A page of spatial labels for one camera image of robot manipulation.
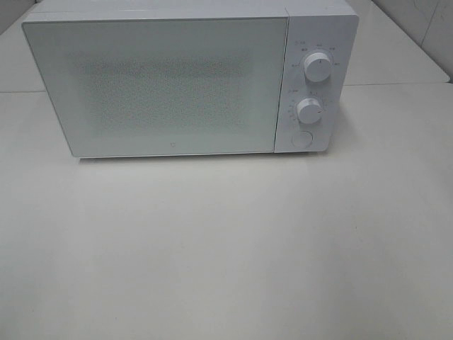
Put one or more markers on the white microwave oven body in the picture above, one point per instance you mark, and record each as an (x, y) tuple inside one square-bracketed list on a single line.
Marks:
[(312, 26)]

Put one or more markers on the white round door button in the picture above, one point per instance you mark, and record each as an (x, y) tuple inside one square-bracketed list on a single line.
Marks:
[(302, 139)]

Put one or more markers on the white microwave knob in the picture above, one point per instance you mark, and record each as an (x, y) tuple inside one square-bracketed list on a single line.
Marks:
[(317, 66), (309, 110)]

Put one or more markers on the white microwave door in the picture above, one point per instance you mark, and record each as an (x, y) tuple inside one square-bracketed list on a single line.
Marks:
[(152, 88)]

